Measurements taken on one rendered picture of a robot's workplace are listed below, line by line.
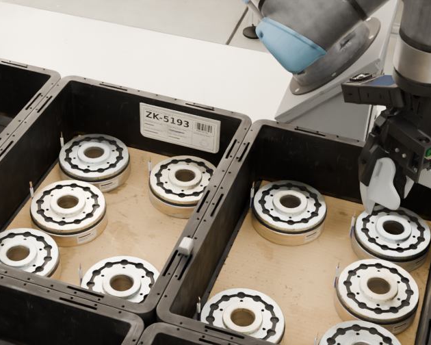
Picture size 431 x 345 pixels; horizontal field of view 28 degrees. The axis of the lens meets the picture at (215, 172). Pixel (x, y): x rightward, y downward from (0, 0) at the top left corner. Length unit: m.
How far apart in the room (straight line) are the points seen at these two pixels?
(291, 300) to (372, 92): 0.29
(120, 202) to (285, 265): 0.26
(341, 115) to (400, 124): 0.43
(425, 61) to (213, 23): 2.40
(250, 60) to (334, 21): 0.82
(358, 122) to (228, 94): 0.35
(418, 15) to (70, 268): 0.55
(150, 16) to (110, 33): 1.48
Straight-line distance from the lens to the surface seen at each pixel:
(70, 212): 1.17
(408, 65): 0.95
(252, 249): 1.17
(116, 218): 1.21
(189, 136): 1.27
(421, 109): 0.99
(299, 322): 1.09
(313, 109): 1.43
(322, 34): 0.98
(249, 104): 1.65
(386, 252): 1.15
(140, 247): 1.17
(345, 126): 1.43
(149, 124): 1.29
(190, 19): 3.32
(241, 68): 1.76
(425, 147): 0.97
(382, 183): 1.05
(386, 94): 1.01
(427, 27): 0.92
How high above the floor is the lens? 1.65
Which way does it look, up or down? 40 degrees down
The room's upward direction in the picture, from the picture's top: 3 degrees clockwise
